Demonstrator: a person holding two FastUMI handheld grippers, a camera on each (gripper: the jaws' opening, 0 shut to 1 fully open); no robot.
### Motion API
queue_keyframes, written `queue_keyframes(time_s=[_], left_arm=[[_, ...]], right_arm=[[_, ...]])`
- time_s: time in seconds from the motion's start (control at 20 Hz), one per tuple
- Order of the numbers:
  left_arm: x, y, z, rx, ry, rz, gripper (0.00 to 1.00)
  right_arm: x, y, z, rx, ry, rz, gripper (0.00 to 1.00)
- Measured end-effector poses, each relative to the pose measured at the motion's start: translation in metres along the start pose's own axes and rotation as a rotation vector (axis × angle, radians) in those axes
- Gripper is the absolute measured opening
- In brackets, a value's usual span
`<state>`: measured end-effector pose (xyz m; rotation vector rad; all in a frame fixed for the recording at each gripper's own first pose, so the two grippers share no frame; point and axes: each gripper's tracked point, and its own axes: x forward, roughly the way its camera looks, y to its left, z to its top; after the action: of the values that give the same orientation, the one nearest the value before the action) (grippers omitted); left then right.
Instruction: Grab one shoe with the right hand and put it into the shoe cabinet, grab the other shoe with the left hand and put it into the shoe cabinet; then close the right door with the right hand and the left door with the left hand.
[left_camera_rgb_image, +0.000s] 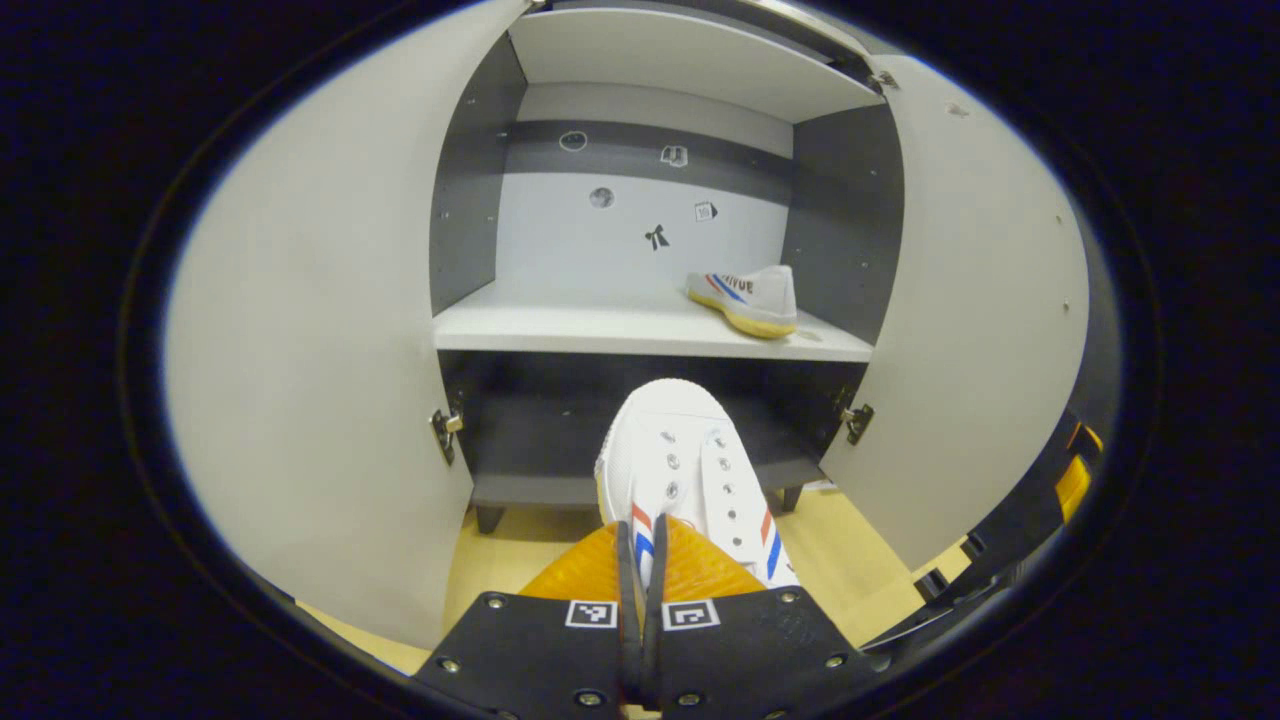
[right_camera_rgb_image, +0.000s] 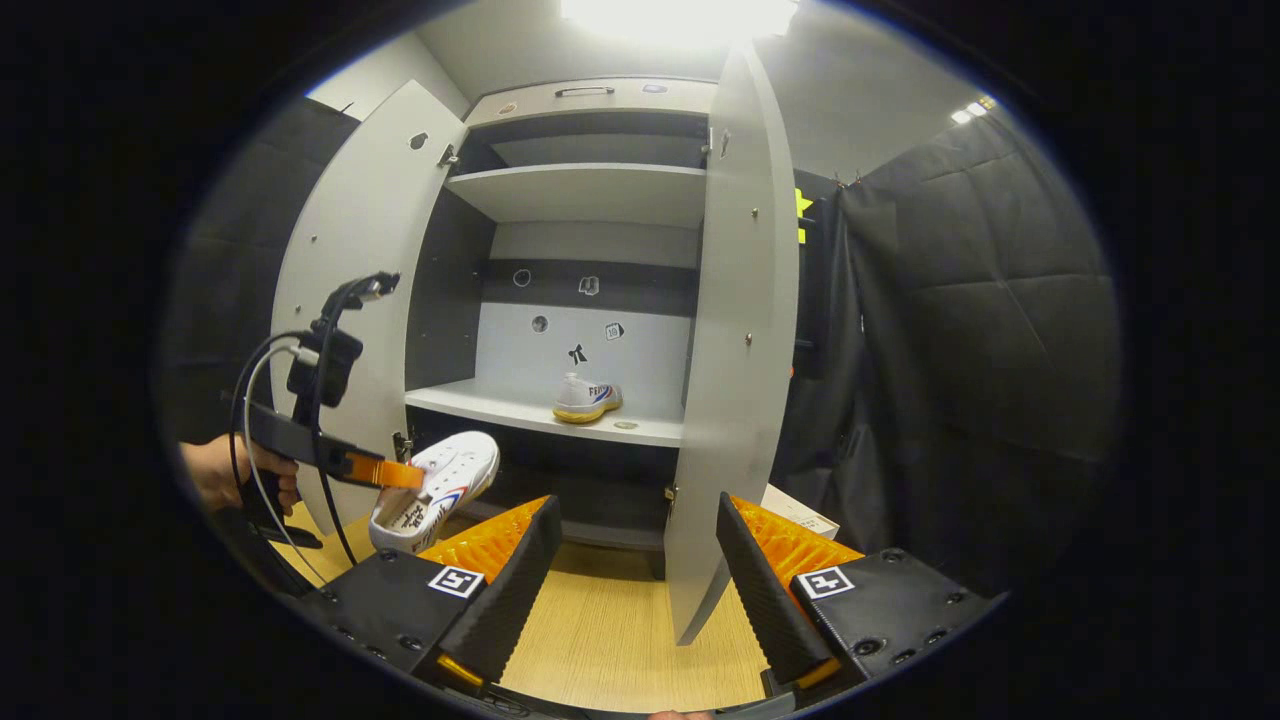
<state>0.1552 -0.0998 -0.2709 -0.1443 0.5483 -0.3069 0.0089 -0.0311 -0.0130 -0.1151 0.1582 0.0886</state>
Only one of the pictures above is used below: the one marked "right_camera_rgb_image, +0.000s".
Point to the white shoe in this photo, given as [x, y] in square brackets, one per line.
[585, 400]
[460, 470]

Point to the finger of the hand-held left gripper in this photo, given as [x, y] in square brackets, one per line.
[385, 472]

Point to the small ceiling light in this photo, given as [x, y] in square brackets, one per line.
[972, 110]

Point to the large ceiling light panel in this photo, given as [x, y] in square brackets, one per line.
[680, 20]

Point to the black backdrop cloth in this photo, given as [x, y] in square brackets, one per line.
[1000, 350]
[230, 250]

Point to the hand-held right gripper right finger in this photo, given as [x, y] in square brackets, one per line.
[765, 600]

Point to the white cardboard box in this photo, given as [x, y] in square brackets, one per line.
[800, 510]

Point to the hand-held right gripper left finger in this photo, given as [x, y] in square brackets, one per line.
[520, 590]

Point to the grey cabinet drawer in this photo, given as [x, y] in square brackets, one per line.
[530, 107]

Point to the grey cabinet door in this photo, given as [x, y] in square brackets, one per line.
[735, 400]
[370, 230]

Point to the grey shoe cabinet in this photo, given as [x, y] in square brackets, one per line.
[580, 195]

